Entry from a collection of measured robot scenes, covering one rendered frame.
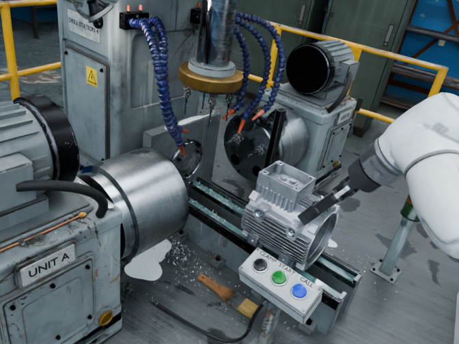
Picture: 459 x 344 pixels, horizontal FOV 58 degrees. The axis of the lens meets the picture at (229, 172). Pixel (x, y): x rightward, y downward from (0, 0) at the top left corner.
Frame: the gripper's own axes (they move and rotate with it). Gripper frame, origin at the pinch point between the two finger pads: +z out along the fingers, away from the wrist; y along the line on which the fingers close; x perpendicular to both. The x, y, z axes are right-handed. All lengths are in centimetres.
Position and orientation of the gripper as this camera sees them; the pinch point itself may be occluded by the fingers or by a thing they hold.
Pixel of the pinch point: (311, 213)
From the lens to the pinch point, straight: 102.7
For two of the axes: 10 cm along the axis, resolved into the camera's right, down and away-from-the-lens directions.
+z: -5.1, 5.2, 6.9
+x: 5.8, 7.9, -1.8
